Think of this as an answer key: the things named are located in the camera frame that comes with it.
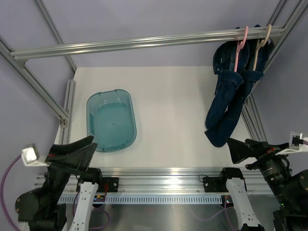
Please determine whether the pink plastic hanger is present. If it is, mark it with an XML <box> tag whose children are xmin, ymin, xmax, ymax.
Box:
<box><xmin>234</xmin><ymin>26</ymin><xmax>249</xmax><ymax>72</ymax></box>

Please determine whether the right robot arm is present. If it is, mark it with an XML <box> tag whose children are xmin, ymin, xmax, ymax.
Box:
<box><xmin>218</xmin><ymin>135</ymin><xmax>308</xmax><ymax>231</ymax></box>

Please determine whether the dark denim skirt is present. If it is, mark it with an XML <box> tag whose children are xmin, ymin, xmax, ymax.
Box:
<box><xmin>205</xmin><ymin>41</ymin><xmax>249</xmax><ymax>147</ymax></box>

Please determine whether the teal plastic basin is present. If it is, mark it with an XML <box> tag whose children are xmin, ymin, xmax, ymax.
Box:
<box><xmin>86</xmin><ymin>89</ymin><xmax>137</xmax><ymax>153</ymax></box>

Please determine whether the beige wooden hanger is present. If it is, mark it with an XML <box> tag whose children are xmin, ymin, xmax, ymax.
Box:
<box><xmin>253</xmin><ymin>24</ymin><xmax>272</xmax><ymax>71</ymax></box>

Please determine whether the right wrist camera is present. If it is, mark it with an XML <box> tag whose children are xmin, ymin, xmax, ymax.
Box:
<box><xmin>278</xmin><ymin>132</ymin><xmax>308</xmax><ymax>155</ymax></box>

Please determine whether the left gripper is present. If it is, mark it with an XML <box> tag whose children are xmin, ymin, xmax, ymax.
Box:
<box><xmin>43</xmin><ymin>135</ymin><xmax>97</xmax><ymax>206</ymax></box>

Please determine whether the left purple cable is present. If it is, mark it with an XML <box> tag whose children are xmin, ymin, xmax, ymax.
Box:
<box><xmin>1</xmin><ymin>155</ymin><xmax>25</xmax><ymax>231</ymax></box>

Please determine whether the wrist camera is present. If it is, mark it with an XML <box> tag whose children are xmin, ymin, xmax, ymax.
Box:
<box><xmin>278</xmin><ymin>132</ymin><xmax>308</xmax><ymax>155</ymax></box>
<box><xmin>21</xmin><ymin>143</ymin><xmax>49</xmax><ymax>167</ymax></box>

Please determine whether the aluminium frame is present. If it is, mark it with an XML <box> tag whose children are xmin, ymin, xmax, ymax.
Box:
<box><xmin>0</xmin><ymin>0</ymin><xmax>73</xmax><ymax>145</ymax></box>
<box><xmin>242</xmin><ymin>0</ymin><xmax>308</xmax><ymax>143</ymax></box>

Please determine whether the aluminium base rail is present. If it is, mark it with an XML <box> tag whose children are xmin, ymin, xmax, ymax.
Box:
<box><xmin>33</xmin><ymin>167</ymin><xmax>275</xmax><ymax>195</ymax></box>

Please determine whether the right aluminium frame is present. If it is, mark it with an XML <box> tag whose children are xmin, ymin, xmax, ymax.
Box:
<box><xmin>242</xmin><ymin>0</ymin><xmax>308</xmax><ymax>143</ymax></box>

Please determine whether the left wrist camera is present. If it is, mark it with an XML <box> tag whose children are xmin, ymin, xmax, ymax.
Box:
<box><xmin>21</xmin><ymin>143</ymin><xmax>49</xmax><ymax>167</ymax></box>

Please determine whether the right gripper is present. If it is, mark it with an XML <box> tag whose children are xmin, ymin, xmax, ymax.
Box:
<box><xmin>228</xmin><ymin>136</ymin><xmax>298</xmax><ymax>207</ymax></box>

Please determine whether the left aluminium frame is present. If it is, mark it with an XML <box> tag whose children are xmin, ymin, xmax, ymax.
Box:
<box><xmin>0</xmin><ymin>0</ymin><xmax>73</xmax><ymax>145</ymax></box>

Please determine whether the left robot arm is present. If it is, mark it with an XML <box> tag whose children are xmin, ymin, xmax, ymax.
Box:
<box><xmin>15</xmin><ymin>135</ymin><xmax>104</xmax><ymax>231</ymax></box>

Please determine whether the aluminium hanging rail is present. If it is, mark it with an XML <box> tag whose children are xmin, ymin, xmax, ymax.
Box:
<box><xmin>9</xmin><ymin>25</ymin><xmax>286</xmax><ymax>64</ymax></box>

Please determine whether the slotted cable duct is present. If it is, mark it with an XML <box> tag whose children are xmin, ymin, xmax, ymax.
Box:
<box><xmin>59</xmin><ymin>194</ymin><xmax>223</xmax><ymax>205</ymax></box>

